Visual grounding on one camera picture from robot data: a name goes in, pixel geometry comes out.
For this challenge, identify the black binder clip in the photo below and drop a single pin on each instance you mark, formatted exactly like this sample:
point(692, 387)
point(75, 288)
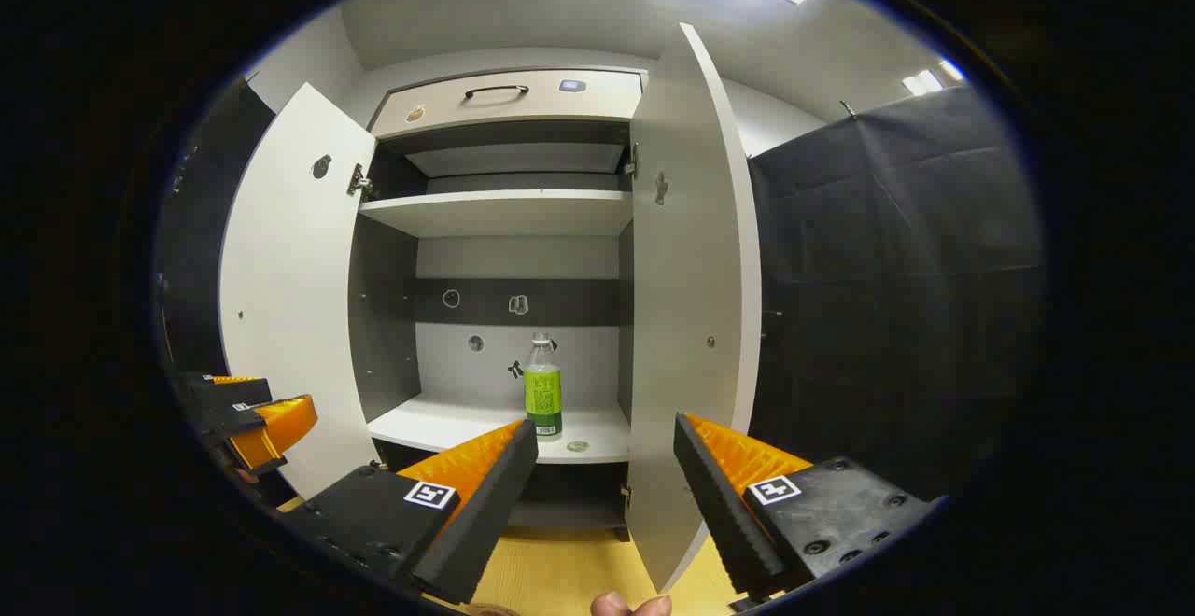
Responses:
point(847, 109)

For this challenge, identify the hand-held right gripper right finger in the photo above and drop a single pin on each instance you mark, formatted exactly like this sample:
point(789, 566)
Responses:
point(719, 504)

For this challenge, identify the small ceiling light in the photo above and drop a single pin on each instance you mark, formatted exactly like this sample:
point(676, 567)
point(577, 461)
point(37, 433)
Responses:
point(929, 79)

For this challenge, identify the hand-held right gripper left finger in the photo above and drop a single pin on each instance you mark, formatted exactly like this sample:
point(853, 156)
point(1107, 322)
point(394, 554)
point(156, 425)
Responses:
point(485, 504)

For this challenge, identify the green label clear bottle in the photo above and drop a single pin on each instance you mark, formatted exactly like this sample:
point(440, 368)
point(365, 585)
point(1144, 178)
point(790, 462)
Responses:
point(542, 392)

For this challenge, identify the white cabinet door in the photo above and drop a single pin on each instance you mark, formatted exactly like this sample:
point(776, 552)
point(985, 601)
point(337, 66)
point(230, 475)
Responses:
point(289, 317)
point(686, 317)

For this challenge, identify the white cabinet shelf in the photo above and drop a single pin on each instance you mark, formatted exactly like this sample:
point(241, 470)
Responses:
point(495, 213)
point(448, 425)

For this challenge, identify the metal door hinge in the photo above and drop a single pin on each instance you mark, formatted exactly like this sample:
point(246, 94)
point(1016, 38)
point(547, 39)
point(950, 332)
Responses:
point(358, 180)
point(632, 160)

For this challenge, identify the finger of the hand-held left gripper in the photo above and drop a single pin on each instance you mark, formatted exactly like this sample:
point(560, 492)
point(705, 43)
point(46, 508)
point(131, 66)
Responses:
point(280, 425)
point(224, 392)

